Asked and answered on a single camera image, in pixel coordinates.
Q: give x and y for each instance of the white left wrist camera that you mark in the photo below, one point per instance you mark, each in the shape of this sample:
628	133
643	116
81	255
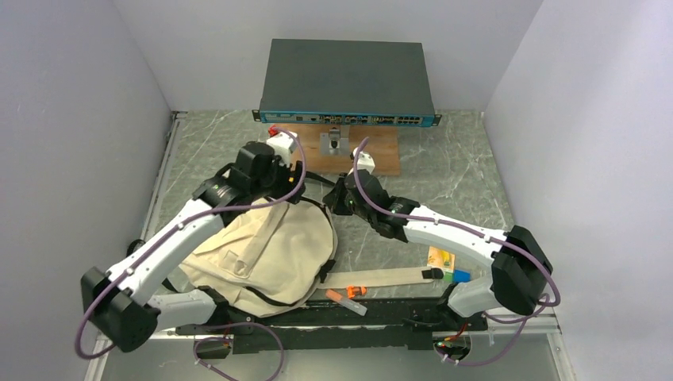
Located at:
283	143

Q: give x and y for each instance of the yellow banana toy pack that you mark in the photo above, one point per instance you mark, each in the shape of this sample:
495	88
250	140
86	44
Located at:
441	259

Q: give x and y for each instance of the grey network switch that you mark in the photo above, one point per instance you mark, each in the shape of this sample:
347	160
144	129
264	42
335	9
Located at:
346	82

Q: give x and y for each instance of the orange pen in pack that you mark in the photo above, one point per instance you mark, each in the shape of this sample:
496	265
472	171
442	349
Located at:
346	302

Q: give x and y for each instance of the wooden base board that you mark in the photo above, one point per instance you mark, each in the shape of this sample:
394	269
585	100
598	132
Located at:
382	146

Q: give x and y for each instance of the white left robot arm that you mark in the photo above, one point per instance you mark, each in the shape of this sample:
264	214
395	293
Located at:
123	302

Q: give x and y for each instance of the blue eraser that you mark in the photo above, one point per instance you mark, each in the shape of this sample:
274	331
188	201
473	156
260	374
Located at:
459	276

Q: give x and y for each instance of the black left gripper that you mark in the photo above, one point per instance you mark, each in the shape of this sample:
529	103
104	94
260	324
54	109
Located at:
290	191

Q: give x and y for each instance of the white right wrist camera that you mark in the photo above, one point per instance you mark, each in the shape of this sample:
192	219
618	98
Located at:
363	161

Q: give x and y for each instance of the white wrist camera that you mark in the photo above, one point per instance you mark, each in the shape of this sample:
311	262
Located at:
363	161
283	143

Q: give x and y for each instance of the grey metal stand bracket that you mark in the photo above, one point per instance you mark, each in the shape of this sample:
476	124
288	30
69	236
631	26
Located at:
335	141

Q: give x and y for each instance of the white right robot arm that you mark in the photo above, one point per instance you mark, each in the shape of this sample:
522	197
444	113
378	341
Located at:
517	270

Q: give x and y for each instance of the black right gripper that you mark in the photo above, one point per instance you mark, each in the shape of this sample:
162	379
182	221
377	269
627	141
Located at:
334	198

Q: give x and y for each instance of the beige canvas backpack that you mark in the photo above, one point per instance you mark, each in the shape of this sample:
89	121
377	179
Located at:
270	260

